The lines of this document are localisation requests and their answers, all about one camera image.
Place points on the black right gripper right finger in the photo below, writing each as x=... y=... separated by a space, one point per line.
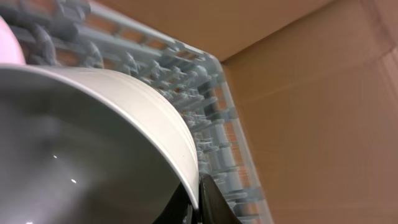
x=213 y=207

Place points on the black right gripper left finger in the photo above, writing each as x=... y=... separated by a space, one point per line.
x=178 y=210

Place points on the pink bowl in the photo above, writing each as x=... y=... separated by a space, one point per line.
x=10 y=49

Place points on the brown cardboard wall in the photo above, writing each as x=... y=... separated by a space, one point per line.
x=315 y=84

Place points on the grey dishwasher rack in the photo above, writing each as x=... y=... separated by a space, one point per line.
x=89 y=34

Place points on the light green bowl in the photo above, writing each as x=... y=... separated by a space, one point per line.
x=86 y=145

